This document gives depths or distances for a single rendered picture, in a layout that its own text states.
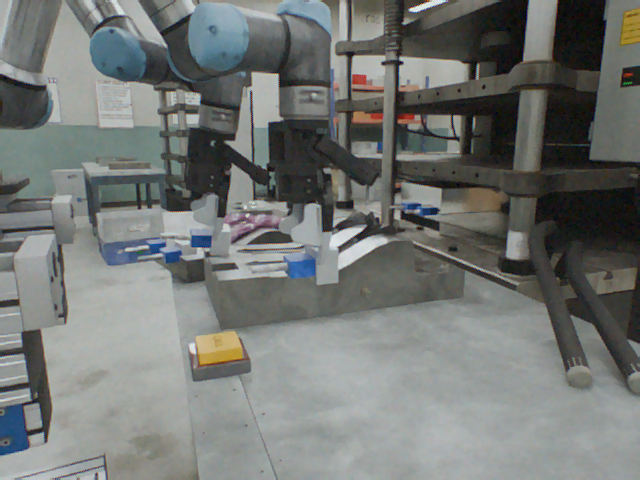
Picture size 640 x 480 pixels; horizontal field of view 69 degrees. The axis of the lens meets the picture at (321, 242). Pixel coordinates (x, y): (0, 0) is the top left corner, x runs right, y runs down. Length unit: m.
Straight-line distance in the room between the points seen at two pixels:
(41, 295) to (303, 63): 0.44
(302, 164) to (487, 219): 1.14
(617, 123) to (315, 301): 0.77
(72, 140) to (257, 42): 7.58
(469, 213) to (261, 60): 1.16
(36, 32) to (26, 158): 7.01
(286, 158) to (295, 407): 0.33
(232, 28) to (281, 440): 0.48
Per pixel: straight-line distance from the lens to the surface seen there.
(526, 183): 1.20
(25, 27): 1.19
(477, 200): 1.68
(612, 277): 1.44
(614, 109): 1.23
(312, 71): 0.66
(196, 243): 0.96
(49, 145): 8.15
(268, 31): 0.64
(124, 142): 8.20
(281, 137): 0.68
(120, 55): 0.82
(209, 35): 0.61
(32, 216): 1.12
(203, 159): 0.92
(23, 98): 1.22
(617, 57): 1.25
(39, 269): 0.63
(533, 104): 1.22
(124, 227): 4.50
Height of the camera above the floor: 1.13
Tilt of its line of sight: 13 degrees down
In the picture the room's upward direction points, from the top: straight up
